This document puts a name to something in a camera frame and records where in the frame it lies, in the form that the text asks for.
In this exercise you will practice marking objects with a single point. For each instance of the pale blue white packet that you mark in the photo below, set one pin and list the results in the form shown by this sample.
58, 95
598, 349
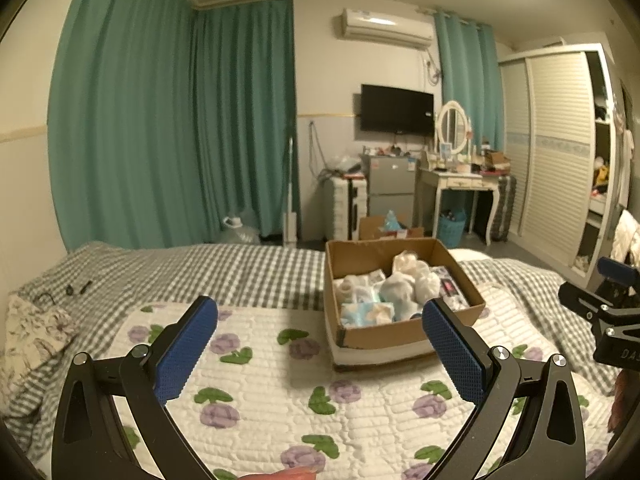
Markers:
362, 314

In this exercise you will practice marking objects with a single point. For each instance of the white floral quilt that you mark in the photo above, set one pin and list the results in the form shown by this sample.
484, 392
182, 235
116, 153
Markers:
280, 385

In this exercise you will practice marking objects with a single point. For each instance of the white suitcase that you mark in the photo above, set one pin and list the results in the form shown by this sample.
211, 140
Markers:
345, 207

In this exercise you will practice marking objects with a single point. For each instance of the clear plastic bag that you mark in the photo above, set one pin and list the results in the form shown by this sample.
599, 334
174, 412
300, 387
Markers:
342, 164

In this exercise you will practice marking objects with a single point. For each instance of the white slatted wardrobe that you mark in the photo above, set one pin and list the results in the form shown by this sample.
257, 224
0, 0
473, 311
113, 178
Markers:
550, 150

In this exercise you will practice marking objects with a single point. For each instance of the person's left hand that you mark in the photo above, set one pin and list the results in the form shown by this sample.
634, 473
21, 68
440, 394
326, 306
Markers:
285, 475

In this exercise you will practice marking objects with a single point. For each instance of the white oval mirror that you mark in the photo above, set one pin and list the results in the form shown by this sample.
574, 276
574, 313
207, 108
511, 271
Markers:
452, 125

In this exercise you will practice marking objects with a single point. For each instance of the dark suitcase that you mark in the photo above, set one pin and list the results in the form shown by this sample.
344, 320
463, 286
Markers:
504, 207

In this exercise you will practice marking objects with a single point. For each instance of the blue laundry basket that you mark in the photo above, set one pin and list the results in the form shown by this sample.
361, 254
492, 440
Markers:
452, 230

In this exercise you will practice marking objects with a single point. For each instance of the dark printed packet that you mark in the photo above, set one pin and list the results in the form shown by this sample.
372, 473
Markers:
452, 287

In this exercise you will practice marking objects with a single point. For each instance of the floral print pillow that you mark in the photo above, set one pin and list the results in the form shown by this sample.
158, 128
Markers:
35, 335

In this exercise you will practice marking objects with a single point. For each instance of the white dressing table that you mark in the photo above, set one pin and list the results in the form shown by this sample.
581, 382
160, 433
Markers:
460, 182

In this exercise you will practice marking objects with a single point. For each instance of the white air conditioner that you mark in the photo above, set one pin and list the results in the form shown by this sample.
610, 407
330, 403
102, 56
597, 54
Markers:
382, 27

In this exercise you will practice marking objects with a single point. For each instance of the wide teal curtain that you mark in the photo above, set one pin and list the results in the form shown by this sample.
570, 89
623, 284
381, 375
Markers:
120, 110

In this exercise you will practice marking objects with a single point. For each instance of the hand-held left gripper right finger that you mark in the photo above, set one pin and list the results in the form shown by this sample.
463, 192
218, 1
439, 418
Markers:
455, 350

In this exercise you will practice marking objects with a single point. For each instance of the yellow plush toy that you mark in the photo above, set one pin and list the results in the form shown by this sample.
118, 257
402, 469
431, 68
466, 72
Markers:
601, 175

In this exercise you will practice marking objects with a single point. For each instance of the blue plastic bag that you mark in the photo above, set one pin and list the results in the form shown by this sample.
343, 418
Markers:
394, 221

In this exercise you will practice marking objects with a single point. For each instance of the brown open box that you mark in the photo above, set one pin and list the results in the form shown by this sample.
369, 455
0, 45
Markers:
497, 160

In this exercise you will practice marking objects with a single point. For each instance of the cream sock ball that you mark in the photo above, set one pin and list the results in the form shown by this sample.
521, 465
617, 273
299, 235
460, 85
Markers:
405, 261

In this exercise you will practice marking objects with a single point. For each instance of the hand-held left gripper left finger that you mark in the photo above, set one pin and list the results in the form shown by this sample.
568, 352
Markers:
185, 350

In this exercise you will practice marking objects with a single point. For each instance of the white mesh sock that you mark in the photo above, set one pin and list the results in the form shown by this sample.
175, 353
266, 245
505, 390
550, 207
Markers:
427, 282

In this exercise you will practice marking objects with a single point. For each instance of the narrow teal curtain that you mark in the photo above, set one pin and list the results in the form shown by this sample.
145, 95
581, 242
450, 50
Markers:
467, 75

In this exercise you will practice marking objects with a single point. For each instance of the clear water jug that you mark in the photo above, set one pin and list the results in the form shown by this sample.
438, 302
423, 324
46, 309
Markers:
242, 232

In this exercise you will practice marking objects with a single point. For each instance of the small blue white card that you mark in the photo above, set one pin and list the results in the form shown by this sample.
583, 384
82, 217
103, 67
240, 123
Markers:
445, 149

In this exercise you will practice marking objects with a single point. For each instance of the teal corner curtain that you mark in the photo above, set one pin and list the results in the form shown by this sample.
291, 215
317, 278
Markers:
245, 120

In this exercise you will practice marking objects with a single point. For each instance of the white folded socks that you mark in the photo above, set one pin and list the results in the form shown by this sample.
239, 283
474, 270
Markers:
355, 285

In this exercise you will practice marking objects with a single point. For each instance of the grey checked bed sheet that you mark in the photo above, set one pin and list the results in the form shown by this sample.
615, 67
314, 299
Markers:
200, 270

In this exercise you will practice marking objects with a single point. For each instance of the white stick vacuum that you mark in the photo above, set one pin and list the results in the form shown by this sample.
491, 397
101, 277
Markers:
290, 225

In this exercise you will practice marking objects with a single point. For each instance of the black wall television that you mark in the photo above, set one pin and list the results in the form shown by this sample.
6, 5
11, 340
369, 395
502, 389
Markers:
397, 109

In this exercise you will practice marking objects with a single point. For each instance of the small floor cardboard box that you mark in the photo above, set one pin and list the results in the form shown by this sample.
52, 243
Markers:
370, 230

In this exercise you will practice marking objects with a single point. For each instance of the grey small fridge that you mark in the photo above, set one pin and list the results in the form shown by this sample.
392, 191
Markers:
392, 190

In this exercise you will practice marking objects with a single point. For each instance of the white sock bundle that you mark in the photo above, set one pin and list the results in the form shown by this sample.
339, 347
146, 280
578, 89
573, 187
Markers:
400, 295

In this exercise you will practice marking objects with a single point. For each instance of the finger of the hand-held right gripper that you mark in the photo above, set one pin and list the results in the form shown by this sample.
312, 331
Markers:
580, 297
620, 271

